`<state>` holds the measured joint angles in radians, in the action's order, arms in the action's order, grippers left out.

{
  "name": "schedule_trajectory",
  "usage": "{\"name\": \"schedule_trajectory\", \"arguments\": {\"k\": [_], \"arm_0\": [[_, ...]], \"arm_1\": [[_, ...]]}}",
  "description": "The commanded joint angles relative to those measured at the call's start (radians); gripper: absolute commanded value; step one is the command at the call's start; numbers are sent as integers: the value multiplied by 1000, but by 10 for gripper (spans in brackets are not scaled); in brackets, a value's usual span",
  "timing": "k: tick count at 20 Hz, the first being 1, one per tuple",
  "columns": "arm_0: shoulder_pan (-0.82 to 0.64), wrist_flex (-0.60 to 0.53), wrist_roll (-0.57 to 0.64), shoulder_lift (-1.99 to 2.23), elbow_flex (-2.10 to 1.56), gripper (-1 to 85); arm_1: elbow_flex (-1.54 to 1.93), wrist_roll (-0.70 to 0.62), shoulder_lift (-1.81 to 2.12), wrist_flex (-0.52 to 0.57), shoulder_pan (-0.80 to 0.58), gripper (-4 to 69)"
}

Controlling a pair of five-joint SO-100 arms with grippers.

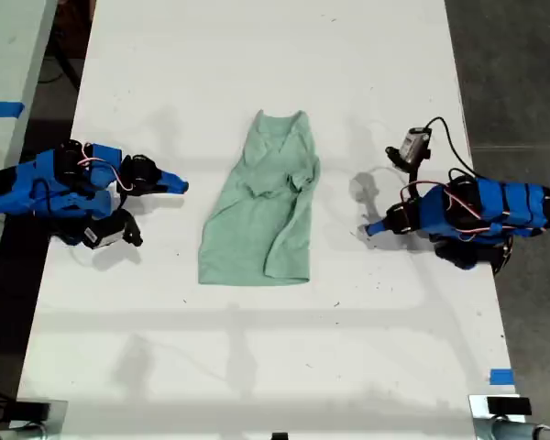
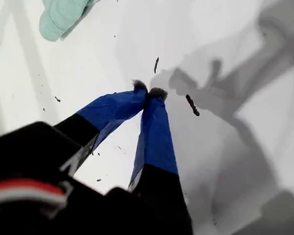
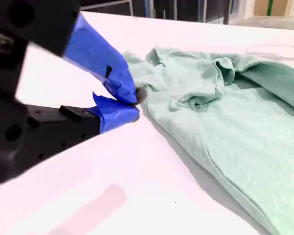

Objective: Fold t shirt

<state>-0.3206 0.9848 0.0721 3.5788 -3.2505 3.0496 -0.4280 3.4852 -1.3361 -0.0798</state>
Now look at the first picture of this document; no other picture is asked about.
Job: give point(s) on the small black clip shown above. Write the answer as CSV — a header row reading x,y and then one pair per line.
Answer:
x,y
279,436

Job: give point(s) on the blue and black robot arm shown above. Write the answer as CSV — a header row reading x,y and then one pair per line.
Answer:
x,y
46,183
495,206

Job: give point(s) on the long blue tape strip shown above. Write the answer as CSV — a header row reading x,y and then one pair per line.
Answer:
x,y
2,109

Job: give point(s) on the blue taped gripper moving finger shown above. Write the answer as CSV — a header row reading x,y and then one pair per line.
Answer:
x,y
172,189
378,230

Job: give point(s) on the metal table clamp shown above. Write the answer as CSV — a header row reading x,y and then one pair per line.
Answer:
x,y
499,428
50,426

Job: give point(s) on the pale green T-shirt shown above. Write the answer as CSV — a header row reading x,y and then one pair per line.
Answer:
x,y
252,229

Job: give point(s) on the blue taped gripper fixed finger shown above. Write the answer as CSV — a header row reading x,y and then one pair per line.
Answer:
x,y
174,179
377,224

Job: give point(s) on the black and silver camera box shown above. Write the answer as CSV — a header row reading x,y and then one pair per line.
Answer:
x,y
107,234
413,144

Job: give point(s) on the white side table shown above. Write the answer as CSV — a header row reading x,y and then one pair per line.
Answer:
x,y
9,55

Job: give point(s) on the small black box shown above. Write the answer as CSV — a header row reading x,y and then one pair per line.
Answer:
x,y
509,405
32,409

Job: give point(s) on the short blue tape piece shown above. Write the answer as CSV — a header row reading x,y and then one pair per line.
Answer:
x,y
502,377

